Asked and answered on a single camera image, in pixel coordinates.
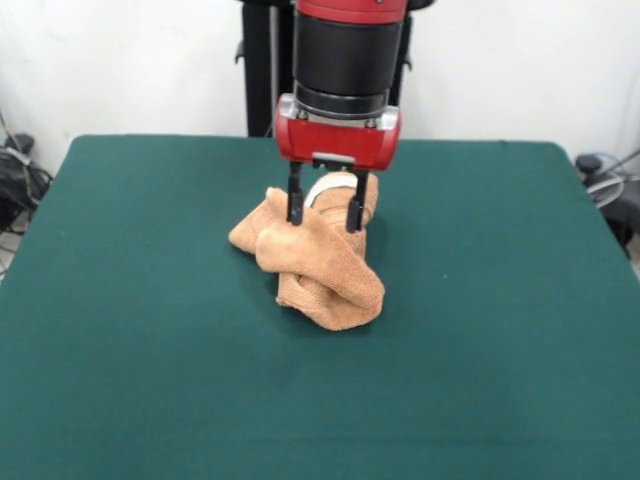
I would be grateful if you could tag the tan terry towel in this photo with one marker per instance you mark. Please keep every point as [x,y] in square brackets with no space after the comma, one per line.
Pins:
[310,260]

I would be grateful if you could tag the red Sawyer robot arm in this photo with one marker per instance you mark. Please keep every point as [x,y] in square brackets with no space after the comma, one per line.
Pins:
[345,60]

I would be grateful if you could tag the dark green table cloth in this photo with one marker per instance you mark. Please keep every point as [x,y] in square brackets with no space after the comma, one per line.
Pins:
[150,300]

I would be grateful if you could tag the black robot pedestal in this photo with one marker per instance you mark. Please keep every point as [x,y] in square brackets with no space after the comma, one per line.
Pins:
[260,75]

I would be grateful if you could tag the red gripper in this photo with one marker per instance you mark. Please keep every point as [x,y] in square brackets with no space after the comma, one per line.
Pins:
[335,140]

